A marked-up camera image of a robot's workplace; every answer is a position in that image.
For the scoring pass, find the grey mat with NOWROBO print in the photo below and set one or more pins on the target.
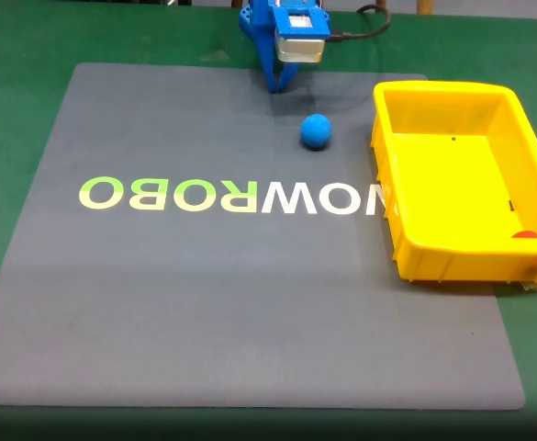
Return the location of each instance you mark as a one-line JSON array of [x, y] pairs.
[[204, 285]]

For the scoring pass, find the red ball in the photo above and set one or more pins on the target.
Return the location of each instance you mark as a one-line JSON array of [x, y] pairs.
[[526, 234]]

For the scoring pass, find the blue foam ball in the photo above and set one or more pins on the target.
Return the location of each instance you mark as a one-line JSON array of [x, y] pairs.
[[316, 132]]

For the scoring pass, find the yellow plastic bin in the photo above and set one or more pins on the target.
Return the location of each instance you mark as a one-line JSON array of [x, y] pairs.
[[461, 184]]

